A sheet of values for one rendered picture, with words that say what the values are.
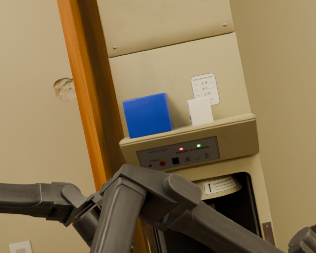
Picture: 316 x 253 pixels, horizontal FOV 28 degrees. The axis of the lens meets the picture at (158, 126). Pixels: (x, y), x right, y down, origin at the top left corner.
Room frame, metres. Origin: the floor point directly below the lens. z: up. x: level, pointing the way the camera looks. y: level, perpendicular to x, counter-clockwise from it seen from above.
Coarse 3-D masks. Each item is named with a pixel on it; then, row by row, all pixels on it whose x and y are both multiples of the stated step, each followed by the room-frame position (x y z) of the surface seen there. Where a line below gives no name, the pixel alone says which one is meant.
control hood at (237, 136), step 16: (176, 128) 1.51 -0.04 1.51; (192, 128) 1.44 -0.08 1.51; (208, 128) 1.44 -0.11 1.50; (224, 128) 1.44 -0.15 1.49; (240, 128) 1.45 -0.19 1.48; (256, 128) 1.46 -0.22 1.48; (128, 144) 1.45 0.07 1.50; (144, 144) 1.46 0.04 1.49; (160, 144) 1.46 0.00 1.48; (224, 144) 1.48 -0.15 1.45; (240, 144) 1.49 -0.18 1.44; (256, 144) 1.49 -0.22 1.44; (128, 160) 1.49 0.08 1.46
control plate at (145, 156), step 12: (180, 144) 1.47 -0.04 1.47; (192, 144) 1.47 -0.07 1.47; (204, 144) 1.47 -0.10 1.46; (216, 144) 1.48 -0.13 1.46; (144, 156) 1.48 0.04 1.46; (156, 156) 1.49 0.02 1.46; (168, 156) 1.49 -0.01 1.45; (180, 156) 1.50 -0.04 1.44; (192, 156) 1.50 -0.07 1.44; (204, 156) 1.51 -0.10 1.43; (216, 156) 1.51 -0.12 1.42; (156, 168) 1.52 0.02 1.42; (168, 168) 1.53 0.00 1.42
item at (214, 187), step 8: (224, 176) 1.60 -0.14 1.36; (232, 176) 1.62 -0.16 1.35; (200, 184) 1.58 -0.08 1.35; (208, 184) 1.58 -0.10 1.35; (216, 184) 1.58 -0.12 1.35; (224, 184) 1.58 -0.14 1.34; (232, 184) 1.60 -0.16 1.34; (240, 184) 1.63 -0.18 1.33; (208, 192) 1.57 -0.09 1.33; (216, 192) 1.57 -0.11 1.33; (224, 192) 1.57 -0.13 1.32; (232, 192) 1.58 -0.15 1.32
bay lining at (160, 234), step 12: (240, 180) 1.70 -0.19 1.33; (240, 192) 1.70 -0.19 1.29; (252, 192) 1.57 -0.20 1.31; (216, 204) 1.78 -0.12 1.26; (228, 204) 1.74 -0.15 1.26; (240, 204) 1.71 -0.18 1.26; (252, 204) 1.62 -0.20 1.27; (240, 216) 1.72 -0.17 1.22; (252, 216) 1.68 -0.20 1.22; (168, 228) 1.71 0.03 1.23; (252, 228) 1.69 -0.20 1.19; (168, 240) 1.70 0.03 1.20; (180, 240) 1.73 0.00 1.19; (192, 240) 1.76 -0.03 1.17; (168, 252) 1.70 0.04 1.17; (180, 252) 1.73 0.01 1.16; (192, 252) 1.76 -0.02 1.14
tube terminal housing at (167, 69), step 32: (128, 64) 1.56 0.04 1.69; (160, 64) 1.56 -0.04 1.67; (192, 64) 1.55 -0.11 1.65; (224, 64) 1.55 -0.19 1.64; (128, 96) 1.56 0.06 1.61; (192, 96) 1.55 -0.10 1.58; (224, 96) 1.55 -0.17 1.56; (224, 160) 1.55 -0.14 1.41; (256, 160) 1.54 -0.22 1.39; (256, 192) 1.54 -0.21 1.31
